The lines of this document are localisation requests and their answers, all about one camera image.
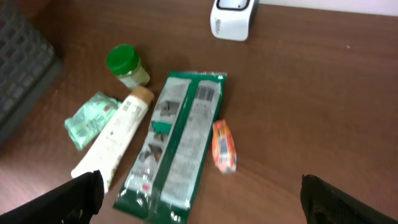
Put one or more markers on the grey plastic mesh basket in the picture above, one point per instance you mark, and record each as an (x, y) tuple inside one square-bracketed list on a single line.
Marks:
[(28, 66)]

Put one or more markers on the pale green tissue packet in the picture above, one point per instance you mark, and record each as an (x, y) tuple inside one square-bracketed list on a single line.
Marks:
[(90, 119)]

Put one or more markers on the green lid glass jar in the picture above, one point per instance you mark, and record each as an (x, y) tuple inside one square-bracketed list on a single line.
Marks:
[(125, 63)]

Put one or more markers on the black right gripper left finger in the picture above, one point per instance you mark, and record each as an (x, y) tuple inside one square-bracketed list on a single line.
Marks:
[(76, 201)]

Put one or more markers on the white barcode scanner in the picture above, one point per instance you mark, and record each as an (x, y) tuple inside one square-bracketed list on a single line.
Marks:
[(232, 19)]

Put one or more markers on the green 3M wipes package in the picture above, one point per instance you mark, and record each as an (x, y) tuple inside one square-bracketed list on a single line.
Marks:
[(162, 183)]

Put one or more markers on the white tube with tan cap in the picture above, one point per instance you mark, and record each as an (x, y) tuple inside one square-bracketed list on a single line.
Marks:
[(109, 147)]

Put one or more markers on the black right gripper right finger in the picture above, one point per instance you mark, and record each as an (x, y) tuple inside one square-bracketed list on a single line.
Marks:
[(324, 203)]

